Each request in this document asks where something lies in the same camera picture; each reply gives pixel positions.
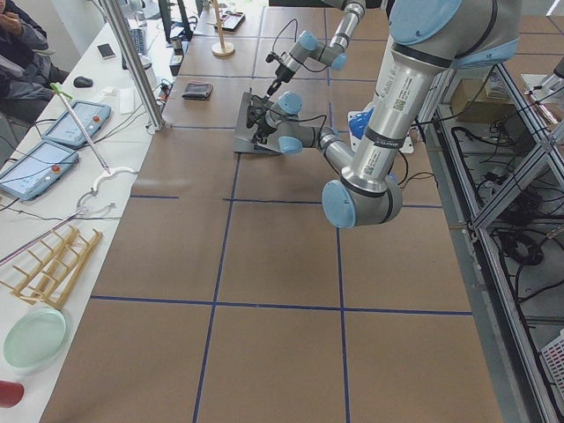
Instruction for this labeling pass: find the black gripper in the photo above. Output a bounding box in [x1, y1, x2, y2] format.
[254, 115, 276, 142]
[264, 59, 300, 100]

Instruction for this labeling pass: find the grey laptop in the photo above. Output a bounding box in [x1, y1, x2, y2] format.
[233, 91, 281, 155]

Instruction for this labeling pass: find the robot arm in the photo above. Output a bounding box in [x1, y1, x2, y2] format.
[243, 1, 522, 228]
[265, 0, 367, 99]

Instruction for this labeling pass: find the wooden mug tree stand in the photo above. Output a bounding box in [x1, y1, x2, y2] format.
[210, 0, 235, 57]

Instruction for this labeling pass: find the grey and pink folded cloth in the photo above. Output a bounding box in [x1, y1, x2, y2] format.
[182, 81, 213, 100]

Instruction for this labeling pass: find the blue desk lamp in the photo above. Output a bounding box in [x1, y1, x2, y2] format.
[347, 108, 374, 139]

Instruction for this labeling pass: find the white paper sheet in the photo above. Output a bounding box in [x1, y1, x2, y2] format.
[118, 87, 135, 115]

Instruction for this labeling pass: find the black keyboard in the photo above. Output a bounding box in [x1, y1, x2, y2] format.
[129, 28, 152, 70]

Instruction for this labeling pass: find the long reacher grabber stick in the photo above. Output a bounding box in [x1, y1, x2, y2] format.
[50, 83, 137, 177]

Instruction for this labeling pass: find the white smartphone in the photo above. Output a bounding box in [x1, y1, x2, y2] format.
[97, 43, 115, 60]

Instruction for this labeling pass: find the black computer mouse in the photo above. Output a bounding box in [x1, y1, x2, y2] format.
[73, 76, 93, 88]

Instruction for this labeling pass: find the cardboard box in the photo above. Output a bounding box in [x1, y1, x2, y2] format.
[450, 79, 515, 123]

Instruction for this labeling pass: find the far teach pendant tablet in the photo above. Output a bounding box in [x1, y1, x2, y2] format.
[41, 99, 113, 149]

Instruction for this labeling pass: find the teach pendant tablet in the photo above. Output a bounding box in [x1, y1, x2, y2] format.
[41, 99, 113, 149]
[1, 140, 78, 201]

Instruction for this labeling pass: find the near teach pendant tablet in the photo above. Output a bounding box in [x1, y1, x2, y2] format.
[1, 140, 78, 201]

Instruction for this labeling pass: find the seated person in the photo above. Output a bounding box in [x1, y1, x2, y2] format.
[1, 1, 69, 124]

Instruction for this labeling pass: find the wooden dish rack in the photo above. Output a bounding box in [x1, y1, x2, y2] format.
[1, 226, 103, 310]

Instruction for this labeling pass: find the green glass plate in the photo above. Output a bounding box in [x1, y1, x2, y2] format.
[4, 308, 67, 369]

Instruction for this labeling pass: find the red cup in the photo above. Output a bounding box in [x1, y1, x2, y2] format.
[0, 380, 25, 408]

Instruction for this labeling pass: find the white plastic basket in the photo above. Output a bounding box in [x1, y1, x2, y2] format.
[541, 330, 564, 395]

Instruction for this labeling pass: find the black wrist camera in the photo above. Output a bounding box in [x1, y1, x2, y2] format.
[265, 51, 286, 65]
[246, 98, 267, 129]

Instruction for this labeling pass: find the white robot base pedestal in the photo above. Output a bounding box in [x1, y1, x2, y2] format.
[349, 112, 398, 152]

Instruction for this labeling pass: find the aluminium frame post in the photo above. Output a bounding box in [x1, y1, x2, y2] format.
[100, 0, 165, 132]

